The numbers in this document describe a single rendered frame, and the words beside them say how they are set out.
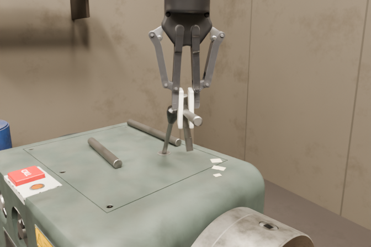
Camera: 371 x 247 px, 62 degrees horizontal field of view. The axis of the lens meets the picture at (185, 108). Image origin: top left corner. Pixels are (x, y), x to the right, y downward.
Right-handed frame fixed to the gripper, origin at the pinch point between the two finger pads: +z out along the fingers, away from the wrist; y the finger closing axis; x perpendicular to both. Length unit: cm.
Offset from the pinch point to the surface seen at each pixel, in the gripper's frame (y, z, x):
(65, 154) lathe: -29.1, 20.1, 24.3
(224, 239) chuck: 5.7, 19.8, -11.2
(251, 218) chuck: 11.9, 19.5, -6.4
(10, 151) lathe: -45, 21, 28
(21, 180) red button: -33.6, 17.8, 7.8
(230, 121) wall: 89, 113, 298
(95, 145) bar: -21.4, 18.4, 25.5
